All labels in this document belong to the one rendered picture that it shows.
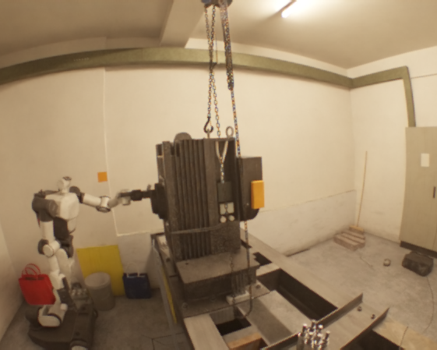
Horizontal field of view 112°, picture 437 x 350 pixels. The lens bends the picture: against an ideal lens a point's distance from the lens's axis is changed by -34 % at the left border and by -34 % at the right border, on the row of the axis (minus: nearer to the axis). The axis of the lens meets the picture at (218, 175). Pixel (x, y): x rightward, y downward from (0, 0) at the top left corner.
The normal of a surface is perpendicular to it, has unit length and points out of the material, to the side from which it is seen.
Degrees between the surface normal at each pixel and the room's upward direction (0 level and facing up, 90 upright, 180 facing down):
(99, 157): 90
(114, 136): 90
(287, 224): 90
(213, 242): 90
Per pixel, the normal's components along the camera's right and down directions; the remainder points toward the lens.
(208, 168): 0.36, 0.09
